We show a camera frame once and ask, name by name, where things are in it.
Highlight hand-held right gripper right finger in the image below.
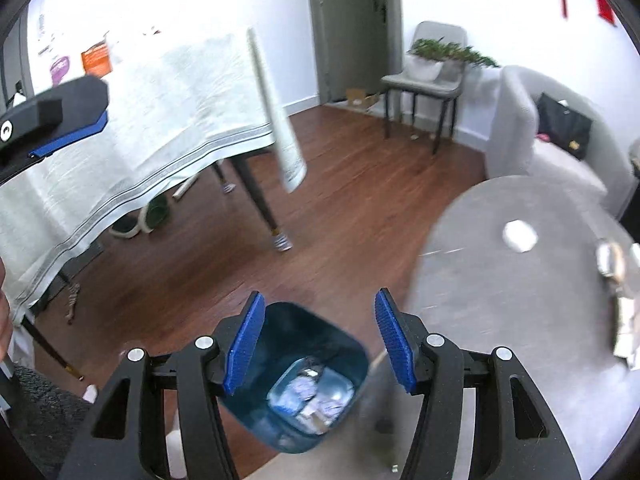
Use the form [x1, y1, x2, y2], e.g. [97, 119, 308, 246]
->
[375, 287, 581, 480]

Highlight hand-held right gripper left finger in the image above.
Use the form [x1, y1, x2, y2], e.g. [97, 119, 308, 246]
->
[57, 291, 266, 480]

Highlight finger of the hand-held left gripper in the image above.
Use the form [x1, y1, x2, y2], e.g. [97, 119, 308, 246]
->
[0, 76, 109, 161]
[0, 156, 43, 183]

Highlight blue trash bin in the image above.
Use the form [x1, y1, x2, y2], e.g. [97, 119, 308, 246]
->
[220, 302, 371, 453]

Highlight blue tissue packet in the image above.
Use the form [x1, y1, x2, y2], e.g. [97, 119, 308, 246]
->
[285, 377, 321, 408]

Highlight white bottle purple label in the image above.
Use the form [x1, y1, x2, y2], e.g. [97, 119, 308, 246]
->
[50, 55, 73, 86]

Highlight orange box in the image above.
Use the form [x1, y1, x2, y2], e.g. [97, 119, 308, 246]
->
[81, 42, 112, 77]

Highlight pale green tablecloth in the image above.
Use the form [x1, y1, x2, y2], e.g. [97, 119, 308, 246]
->
[0, 27, 307, 311]

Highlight white slipper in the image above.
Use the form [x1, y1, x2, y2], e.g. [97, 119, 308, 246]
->
[111, 205, 153, 238]

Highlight white round lid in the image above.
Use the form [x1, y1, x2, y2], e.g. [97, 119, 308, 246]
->
[502, 220, 538, 253]

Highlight white red cardboard box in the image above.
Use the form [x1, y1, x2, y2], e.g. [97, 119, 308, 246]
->
[612, 295, 640, 361]

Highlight grey armchair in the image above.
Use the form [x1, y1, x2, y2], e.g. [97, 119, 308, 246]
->
[485, 65, 636, 221]

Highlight open cardboard box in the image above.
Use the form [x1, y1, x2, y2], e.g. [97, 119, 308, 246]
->
[345, 89, 381, 111]

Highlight grey dining chair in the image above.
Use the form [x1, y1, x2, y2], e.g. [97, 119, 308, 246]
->
[382, 21, 468, 153]

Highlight black bag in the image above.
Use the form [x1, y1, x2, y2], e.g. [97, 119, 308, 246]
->
[537, 92, 593, 161]

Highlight potted green plant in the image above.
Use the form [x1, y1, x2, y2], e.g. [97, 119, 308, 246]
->
[407, 37, 501, 81]

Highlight grey green door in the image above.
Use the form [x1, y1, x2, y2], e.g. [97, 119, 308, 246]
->
[307, 0, 401, 106]

